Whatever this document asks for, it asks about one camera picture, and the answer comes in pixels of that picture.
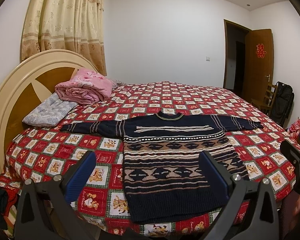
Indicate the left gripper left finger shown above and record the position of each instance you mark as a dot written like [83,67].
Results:
[33,222]

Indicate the red double happiness decoration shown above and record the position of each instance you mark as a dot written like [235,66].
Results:
[260,51]

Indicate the dark wooden door frame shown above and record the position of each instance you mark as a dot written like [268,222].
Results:
[235,53]

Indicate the beige floral curtain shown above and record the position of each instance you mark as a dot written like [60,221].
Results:
[75,25]

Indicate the white wall switch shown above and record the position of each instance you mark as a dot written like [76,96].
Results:
[208,58]

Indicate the cream and wood headboard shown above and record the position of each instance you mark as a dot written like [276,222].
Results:
[29,84]

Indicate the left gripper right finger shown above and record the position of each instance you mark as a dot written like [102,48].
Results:
[250,211]

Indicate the striped pillow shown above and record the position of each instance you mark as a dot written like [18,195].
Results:
[117,83]

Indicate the wooden chair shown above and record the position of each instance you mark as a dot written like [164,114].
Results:
[265,105]

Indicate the red plaid cloth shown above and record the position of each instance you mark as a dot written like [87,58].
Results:
[294,129]

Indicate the grey floral pillow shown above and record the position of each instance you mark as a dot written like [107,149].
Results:
[50,112]

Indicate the black bag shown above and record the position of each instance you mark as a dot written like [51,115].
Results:
[282,104]

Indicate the red patchwork bear bedspread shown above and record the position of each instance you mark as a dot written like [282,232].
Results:
[41,153]

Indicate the brown wooden door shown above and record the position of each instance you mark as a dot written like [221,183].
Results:
[258,72]

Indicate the pink folded blanket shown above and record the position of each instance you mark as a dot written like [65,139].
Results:
[86,87]

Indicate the navy patterned knit sweater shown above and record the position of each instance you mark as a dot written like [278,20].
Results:
[162,179]

